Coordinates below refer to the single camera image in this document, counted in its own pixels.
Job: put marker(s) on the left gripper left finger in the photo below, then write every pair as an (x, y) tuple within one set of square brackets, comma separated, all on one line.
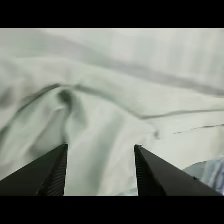
[(43, 176)]

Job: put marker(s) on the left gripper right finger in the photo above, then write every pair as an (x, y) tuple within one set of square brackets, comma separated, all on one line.
[(156, 176)]

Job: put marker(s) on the pale green shirt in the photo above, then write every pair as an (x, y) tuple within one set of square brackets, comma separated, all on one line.
[(106, 100)]

